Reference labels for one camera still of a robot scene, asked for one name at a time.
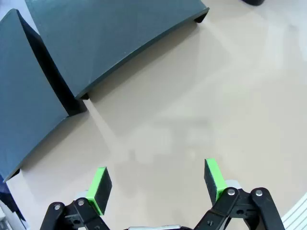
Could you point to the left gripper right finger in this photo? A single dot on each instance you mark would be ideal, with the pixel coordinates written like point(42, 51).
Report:
point(213, 182)

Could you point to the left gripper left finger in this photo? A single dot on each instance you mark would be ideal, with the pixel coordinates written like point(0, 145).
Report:
point(99, 191)

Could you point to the black shoe stand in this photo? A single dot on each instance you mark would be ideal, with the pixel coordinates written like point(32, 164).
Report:
point(24, 95)
point(108, 36)

